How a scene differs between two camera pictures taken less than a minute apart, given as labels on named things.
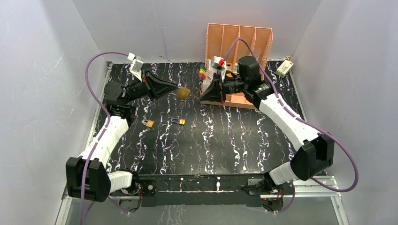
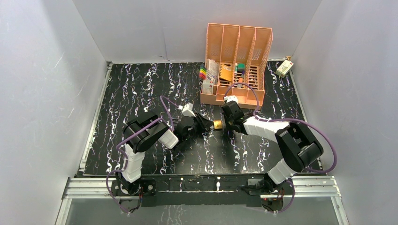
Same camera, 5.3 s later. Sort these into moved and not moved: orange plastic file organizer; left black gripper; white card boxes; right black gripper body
Moved: right black gripper body; left black gripper
Not moved: white card boxes; orange plastic file organizer
